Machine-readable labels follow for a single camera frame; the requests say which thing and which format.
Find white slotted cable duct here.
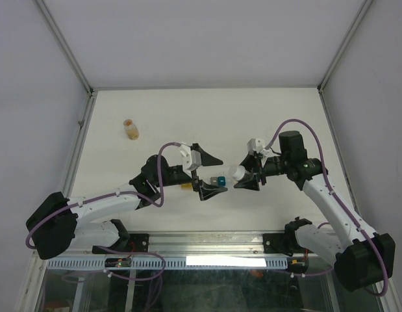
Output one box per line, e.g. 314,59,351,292
47,255,288,271

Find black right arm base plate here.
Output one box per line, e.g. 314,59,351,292
262,232,305,257

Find aluminium frame rail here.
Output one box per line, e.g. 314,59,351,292
33,229,318,259

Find clear vial orange pills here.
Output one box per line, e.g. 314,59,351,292
123,119,139,140

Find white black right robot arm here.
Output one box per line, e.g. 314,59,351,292
229,131,396,292

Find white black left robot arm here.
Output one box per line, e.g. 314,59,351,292
25,142,227,260

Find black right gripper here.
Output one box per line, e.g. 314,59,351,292
232,153,290,191

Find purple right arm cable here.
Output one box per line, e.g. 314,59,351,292
268,118,392,296

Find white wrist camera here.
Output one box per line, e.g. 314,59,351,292
247,138,266,155
178,143,202,176

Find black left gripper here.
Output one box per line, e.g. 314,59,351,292
155,145,228,200

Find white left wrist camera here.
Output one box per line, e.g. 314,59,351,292
178,143,202,176

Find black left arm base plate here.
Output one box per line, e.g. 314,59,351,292
92,233,149,254

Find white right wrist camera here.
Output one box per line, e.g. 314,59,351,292
247,138,266,155

